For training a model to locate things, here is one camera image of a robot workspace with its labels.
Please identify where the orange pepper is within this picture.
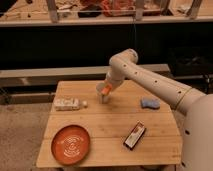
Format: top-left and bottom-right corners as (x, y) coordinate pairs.
(101, 86), (112, 95)

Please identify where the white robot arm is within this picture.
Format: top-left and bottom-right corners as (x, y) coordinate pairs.
(106, 49), (213, 171)

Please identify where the blue sponge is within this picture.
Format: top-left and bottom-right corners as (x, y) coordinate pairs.
(140, 98), (160, 109)

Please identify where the black red box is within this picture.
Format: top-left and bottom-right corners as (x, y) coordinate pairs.
(123, 122), (146, 150)

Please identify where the clear plastic bottle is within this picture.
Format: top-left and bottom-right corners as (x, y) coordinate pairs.
(53, 98), (88, 111)

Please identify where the orange patterned plate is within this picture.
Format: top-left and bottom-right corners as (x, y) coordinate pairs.
(51, 125), (90, 165)

